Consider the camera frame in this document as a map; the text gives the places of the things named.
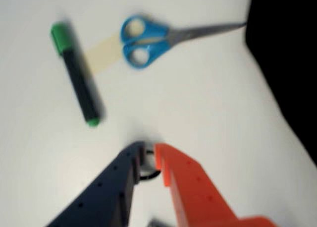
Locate black braided cable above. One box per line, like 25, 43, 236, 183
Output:
138, 149, 163, 181

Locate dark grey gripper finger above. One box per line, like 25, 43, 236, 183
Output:
46, 141, 147, 227

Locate wide beige masking tape strip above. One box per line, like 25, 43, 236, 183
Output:
85, 32, 124, 75

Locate green and black marker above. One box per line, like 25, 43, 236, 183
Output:
50, 21, 103, 128

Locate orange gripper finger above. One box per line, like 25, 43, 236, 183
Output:
154, 142, 279, 227

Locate blue handled scissors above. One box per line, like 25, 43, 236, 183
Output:
120, 13, 247, 70

